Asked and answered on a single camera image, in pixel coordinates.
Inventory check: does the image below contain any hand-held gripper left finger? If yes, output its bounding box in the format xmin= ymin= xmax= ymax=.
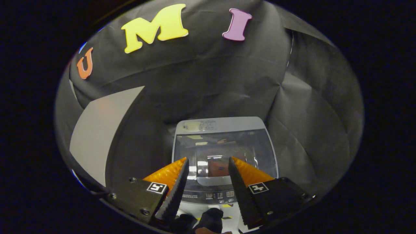
xmin=107 ymin=157 xmax=189 ymax=225

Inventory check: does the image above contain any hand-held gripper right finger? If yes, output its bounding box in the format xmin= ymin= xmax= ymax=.
xmin=228 ymin=156 xmax=314 ymax=230

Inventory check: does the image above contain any dark washing machine lid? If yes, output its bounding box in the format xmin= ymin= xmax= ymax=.
xmin=173 ymin=128 xmax=279 ymax=188

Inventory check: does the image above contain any grey washing machine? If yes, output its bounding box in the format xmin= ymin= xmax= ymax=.
xmin=172 ymin=116 xmax=279 ymax=234

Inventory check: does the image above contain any person's dark clothing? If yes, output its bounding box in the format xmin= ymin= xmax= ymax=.
xmin=172 ymin=208 xmax=225 ymax=233

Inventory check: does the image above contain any black backdrop cloth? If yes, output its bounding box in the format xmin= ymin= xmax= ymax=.
xmin=55 ymin=0 xmax=364 ymax=199

